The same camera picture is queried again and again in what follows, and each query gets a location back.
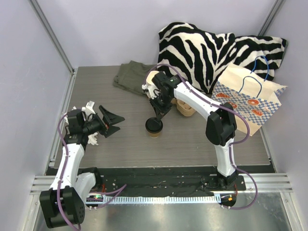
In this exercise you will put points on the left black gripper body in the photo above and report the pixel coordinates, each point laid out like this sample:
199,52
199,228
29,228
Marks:
104,124

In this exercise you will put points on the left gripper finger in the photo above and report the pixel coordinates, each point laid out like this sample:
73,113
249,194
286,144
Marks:
109,130
110,118

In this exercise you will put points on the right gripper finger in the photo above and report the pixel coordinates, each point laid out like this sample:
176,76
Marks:
162,113
157,113

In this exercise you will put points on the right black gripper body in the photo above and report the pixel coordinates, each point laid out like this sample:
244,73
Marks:
157,104

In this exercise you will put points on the black plastic cup lid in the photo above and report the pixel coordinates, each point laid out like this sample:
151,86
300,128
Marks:
153,124

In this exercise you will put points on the single brown paper cup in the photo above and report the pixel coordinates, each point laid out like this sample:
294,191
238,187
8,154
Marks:
154,133

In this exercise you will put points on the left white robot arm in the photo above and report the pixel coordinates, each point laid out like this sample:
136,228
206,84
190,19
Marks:
63,204

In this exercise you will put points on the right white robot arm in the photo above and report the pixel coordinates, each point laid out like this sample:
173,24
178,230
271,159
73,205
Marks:
220,119

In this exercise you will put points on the printed paper takeout bag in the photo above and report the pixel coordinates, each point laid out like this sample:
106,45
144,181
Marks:
254,98

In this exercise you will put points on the bundle of white straws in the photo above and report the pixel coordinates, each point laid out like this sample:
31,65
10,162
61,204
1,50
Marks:
93,137

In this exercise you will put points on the cardboard cup carrier tray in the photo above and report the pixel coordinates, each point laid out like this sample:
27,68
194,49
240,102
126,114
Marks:
183,107

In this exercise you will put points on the stack of paper cups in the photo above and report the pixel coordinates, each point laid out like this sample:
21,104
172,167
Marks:
149,79

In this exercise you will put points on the olive green folded cloth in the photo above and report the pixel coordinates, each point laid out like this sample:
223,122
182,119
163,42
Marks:
131,76

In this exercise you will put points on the zebra print cloth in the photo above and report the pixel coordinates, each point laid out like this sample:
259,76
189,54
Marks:
200,56

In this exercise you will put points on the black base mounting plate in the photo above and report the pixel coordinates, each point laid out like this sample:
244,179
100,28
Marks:
166,181

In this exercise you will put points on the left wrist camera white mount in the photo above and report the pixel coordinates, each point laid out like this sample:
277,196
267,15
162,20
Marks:
88,110

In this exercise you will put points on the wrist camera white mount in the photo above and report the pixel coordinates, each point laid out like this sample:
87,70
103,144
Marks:
88,110
151,91

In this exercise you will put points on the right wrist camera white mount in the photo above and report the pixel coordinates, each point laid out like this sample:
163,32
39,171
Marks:
151,91

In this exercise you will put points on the white slotted cable duct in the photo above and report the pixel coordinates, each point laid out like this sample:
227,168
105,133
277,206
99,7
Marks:
121,200

